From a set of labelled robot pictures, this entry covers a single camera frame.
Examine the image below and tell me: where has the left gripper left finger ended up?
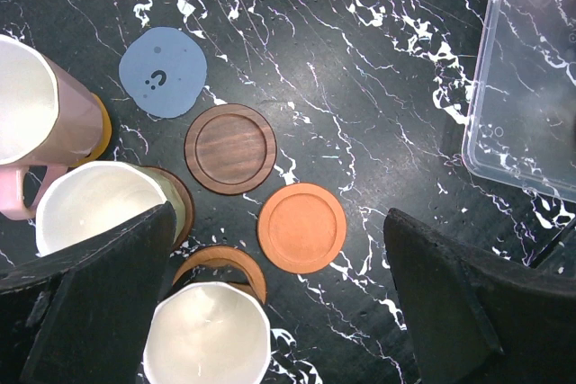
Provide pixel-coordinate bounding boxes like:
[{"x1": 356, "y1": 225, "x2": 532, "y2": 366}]
[{"x1": 1, "y1": 203, "x2": 176, "y2": 383}]

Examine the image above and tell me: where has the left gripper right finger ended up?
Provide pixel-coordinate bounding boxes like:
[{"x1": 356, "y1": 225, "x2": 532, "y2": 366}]
[{"x1": 383, "y1": 209, "x2": 575, "y2": 383}]

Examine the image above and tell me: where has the pale green mug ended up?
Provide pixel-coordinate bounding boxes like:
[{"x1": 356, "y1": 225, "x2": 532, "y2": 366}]
[{"x1": 35, "y1": 161, "x2": 185, "y2": 256}]

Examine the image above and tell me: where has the black and white mug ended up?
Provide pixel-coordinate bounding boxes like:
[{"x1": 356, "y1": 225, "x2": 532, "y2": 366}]
[{"x1": 143, "y1": 281, "x2": 271, "y2": 384}]

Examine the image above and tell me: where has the dark wooden coaster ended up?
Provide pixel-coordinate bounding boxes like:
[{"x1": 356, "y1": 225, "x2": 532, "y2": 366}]
[
  {"x1": 184, "y1": 103, "x2": 277, "y2": 195},
  {"x1": 148, "y1": 165, "x2": 195, "y2": 252}
]

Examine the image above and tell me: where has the light wooden coaster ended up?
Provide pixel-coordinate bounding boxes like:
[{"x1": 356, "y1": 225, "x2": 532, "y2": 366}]
[
  {"x1": 257, "y1": 183, "x2": 347, "y2": 274},
  {"x1": 172, "y1": 246, "x2": 267, "y2": 304}
]

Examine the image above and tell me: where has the pink mug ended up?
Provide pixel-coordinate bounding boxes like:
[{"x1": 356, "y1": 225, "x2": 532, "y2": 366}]
[{"x1": 1, "y1": 35, "x2": 103, "y2": 220}]

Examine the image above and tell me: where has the orange round paper coaster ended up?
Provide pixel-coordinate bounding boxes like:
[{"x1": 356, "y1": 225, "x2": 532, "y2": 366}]
[{"x1": 73, "y1": 93, "x2": 113, "y2": 168}]

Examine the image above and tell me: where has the blue paper coaster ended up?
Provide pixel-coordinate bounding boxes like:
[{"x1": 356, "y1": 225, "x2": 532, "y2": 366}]
[{"x1": 119, "y1": 27, "x2": 207, "y2": 119}]

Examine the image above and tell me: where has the clear plastic tray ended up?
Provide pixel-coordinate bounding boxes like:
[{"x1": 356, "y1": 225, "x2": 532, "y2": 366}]
[{"x1": 463, "y1": 0, "x2": 575, "y2": 201}]

